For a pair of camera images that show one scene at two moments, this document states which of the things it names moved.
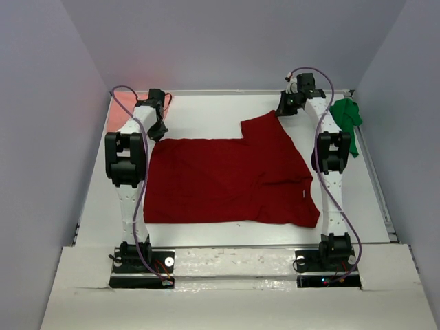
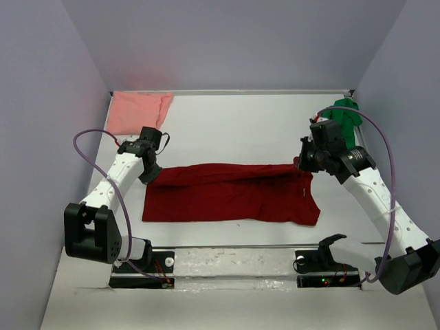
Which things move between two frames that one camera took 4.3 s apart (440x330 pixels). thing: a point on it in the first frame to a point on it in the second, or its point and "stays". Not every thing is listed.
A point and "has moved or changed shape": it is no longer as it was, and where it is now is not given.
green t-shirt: (347, 114) stays
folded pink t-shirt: (119, 117) stays
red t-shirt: (258, 179) has moved or changed shape
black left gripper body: (157, 130) to (150, 173)
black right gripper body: (289, 105) to (311, 158)
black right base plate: (311, 274) stays
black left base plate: (129, 271) stays
